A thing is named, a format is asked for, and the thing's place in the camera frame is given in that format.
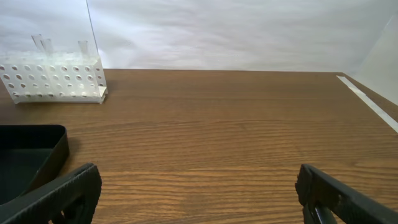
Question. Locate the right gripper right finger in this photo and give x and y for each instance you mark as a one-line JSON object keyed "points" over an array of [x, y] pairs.
{"points": [[342, 199]]}

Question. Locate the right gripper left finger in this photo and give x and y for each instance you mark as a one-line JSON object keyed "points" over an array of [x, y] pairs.
{"points": [[46, 196]]}

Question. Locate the clear test tube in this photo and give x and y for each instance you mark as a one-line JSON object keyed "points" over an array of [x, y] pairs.
{"points": [[83, 48], [38, 42], [47, 46]]}

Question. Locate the black tray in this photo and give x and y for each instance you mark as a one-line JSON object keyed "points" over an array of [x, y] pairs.
{"points": [[18, 161]]}

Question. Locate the white test tube rack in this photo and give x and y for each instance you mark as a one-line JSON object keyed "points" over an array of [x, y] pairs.
{"points": [[53, 84]]}

